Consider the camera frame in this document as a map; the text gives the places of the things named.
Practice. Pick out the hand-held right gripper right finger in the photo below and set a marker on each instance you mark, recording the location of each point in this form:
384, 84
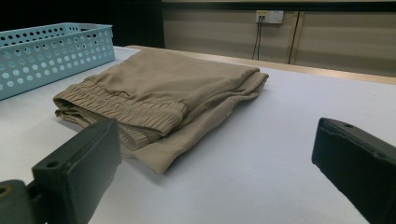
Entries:
358, 158

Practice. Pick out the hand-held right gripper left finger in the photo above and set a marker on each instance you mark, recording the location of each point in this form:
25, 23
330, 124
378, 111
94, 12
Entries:
77, 168

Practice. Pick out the light blue perforated basket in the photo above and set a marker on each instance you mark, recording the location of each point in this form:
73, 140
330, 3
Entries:
46, 59

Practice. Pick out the khaki pants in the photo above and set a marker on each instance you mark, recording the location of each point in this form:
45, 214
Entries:
162, 81

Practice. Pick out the white table mat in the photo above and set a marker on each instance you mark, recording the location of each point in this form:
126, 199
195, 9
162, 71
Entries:
264, 140

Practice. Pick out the black curtain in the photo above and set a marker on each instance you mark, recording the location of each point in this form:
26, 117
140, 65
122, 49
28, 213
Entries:
93, 15

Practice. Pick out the white wall socket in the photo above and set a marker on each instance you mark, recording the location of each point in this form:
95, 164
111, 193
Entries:
270, 16

